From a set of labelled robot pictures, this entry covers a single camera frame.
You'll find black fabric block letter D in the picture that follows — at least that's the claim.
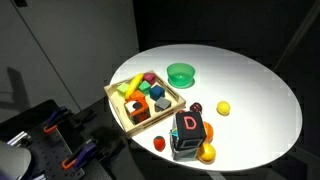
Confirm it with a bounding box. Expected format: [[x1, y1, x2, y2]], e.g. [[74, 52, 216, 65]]
[[174, 112, 207, 151]]

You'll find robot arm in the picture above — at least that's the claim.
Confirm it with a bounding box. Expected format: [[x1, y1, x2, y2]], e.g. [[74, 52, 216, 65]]
[[0, 141, 31, 180]]

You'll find wooden tray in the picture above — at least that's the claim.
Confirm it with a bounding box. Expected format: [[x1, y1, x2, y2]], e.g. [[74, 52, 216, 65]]
[[104, 71, 186, 138]]

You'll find blue cube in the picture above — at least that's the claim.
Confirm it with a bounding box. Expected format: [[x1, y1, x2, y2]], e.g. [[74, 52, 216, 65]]
[[149, 85, 165, 101]]

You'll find grey cube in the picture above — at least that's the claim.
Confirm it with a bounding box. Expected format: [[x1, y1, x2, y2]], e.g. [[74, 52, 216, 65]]
[[154, 97, 171, 112]]

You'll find magenta cube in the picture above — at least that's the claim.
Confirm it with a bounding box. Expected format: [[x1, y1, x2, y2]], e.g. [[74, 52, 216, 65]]
[[143, 73, 156, 85]]

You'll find green plastic bowl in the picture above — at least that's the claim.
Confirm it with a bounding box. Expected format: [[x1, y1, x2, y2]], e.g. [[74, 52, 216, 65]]
[[167, 63, 195, 88]]

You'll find yellow banana toy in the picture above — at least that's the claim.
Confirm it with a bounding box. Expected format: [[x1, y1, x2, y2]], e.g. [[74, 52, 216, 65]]
[[125, 73, 144, 99]]

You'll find lime green cube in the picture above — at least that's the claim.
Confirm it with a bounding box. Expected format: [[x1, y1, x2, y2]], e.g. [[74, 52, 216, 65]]
[[117, 83, 129, 96]]

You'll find dark red plum toy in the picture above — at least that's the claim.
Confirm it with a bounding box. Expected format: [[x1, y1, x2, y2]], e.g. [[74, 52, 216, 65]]
[[189, 102, 202, 112]]

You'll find red strawberry toy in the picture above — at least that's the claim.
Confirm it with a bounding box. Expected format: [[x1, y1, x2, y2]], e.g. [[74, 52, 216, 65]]
[[153, 136, 166, 152]]

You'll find orange fruit toy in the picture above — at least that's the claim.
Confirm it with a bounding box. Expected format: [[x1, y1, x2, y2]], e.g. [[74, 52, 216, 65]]
[[203, 122, 214, 143]]

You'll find yellow lemon toy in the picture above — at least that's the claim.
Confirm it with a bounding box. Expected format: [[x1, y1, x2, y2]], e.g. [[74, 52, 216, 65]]
[[217, 101, 231, 116]]

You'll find yellow fruit toy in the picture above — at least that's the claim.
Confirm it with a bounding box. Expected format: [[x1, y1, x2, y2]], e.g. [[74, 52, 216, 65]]
[[197, 143, 216, 163]]

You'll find purple orange clamp near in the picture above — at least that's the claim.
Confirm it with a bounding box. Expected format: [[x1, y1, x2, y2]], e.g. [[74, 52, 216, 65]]
[[61, 139, 98, 170]]

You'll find purple orange clamp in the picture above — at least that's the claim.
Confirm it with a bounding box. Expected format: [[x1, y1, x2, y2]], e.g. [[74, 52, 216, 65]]
[[43, 106, 69, 133], [61, 139, 98, 170]]

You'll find white round table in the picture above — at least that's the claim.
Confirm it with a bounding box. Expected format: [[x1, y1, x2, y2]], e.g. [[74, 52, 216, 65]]
[[111, 44, 302, 172]]

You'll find purple orange clamp far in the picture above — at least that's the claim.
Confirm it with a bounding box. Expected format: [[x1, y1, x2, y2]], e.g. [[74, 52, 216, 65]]
[[43, 106, 69, 133]]

